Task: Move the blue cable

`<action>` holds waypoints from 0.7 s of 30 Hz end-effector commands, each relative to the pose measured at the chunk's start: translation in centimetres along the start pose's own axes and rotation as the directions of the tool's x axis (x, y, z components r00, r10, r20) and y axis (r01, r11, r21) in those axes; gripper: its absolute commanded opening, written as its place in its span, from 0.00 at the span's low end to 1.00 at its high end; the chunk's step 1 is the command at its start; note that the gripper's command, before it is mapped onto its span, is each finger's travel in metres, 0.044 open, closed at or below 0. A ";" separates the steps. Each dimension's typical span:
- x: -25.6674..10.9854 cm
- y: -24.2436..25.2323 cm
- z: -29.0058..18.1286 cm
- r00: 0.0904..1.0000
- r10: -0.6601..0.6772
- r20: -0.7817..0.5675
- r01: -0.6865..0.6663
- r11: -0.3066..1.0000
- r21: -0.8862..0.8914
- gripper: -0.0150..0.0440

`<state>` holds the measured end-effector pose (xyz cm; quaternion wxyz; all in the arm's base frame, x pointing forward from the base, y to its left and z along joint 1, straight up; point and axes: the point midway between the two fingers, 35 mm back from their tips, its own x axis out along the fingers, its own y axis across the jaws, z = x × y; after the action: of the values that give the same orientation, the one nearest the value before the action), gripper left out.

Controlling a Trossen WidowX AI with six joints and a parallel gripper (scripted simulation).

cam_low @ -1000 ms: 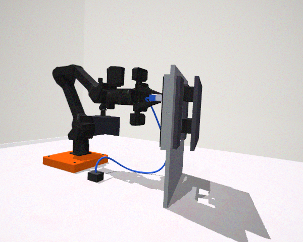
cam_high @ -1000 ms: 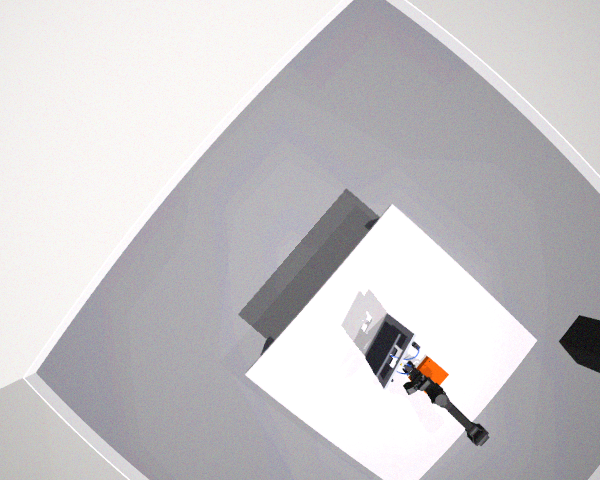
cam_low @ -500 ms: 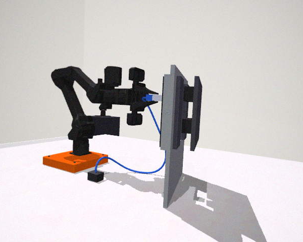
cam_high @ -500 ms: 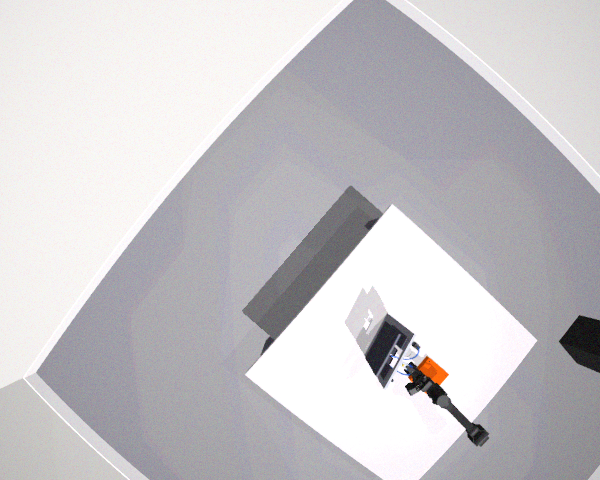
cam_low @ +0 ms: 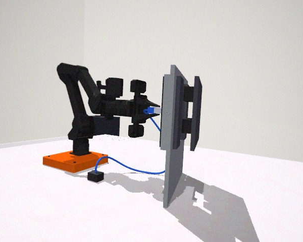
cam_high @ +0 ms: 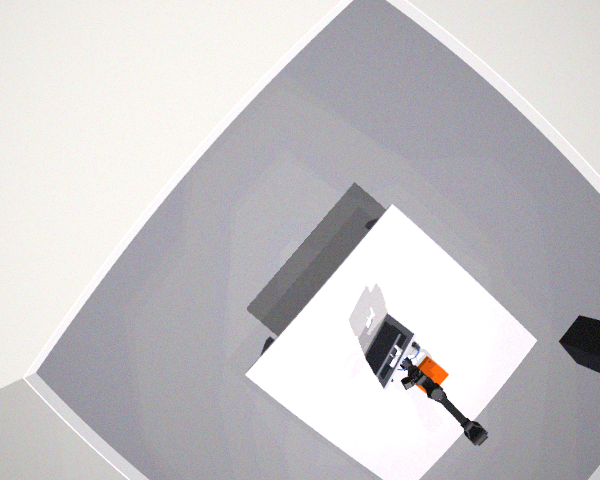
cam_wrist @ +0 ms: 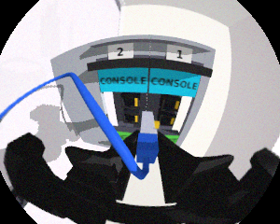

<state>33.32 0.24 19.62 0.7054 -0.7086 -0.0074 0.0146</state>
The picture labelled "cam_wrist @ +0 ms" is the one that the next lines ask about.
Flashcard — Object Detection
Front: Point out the blue cable with plug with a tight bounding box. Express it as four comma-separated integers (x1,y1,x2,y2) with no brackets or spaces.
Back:
0,72,160,179

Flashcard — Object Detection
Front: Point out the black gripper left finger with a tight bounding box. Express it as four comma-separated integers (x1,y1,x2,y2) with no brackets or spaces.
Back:
65,130,140,202

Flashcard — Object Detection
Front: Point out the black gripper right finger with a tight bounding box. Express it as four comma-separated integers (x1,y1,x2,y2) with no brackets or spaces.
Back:
158,131,234,204

